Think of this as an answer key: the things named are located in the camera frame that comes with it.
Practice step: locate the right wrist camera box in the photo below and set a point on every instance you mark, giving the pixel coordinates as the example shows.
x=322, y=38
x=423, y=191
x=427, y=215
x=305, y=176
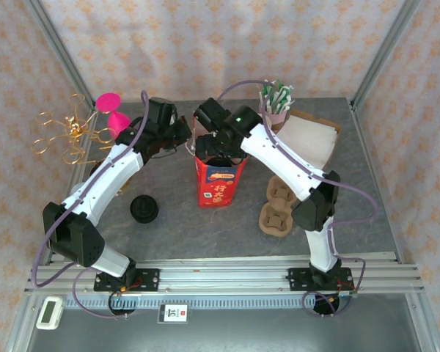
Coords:
x=210, y=111

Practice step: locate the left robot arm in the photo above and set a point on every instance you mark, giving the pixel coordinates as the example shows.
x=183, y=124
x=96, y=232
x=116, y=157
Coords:
x=102, y=176

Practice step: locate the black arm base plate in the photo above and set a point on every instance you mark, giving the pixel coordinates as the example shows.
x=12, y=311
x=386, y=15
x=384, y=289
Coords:
x=297, y=280
x=148, y=280

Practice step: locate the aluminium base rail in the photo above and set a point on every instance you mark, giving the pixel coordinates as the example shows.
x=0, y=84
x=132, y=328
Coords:
x=223, y=275

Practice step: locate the white digital timer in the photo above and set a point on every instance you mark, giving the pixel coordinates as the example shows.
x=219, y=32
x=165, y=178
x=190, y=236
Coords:
x=49, y=311

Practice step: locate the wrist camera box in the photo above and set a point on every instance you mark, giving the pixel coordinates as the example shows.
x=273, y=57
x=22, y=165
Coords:
x=210, y=111
x=161, y=110

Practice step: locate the white round disc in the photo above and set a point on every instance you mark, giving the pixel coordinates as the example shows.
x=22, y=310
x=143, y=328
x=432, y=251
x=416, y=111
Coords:
x=75, y=187

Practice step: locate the red paper bag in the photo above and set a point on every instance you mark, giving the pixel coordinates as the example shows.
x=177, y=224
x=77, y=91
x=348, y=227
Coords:
x=216, y=190

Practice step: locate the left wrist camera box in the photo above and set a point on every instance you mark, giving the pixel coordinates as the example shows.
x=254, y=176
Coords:
x=161, y=110

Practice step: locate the green white paper packet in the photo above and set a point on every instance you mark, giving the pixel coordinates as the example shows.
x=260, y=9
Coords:
x=269, y=94
x=264, y=100
x=286, y=97
x=278, y=93

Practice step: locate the small number display card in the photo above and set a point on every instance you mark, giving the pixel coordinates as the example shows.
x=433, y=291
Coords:
x=172, y=312

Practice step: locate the brown pulp carrier stack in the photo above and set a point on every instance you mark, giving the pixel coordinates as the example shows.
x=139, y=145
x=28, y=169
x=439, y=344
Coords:
x=275, y=220

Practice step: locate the aluminium table side rail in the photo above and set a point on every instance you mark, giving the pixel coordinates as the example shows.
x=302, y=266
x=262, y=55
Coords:
x=20, y=337
x=429, y=337

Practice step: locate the black cup lid stack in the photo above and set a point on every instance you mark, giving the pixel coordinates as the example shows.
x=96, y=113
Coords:
x=143, y=208

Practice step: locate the aluminium frame post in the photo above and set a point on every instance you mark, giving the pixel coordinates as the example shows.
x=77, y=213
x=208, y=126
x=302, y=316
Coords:
x=58, y=47
x=387, y=47

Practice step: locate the pink paper cup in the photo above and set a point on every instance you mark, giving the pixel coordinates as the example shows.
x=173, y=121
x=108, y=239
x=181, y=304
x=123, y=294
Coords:
x=278, y=118

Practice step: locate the pink goblet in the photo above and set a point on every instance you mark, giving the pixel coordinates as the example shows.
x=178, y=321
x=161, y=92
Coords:
x=109, y=102
x=119, y=122

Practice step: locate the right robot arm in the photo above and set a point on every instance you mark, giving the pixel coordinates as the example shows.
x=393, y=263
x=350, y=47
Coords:
x=278, y=157

